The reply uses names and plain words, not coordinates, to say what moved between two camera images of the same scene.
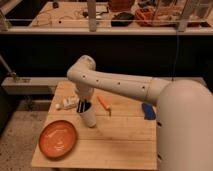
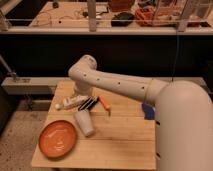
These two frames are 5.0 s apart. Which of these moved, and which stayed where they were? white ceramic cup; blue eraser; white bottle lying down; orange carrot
Moved: white ceramic cup
Stayed: blue eraser; orange carrot; white bottle lying down
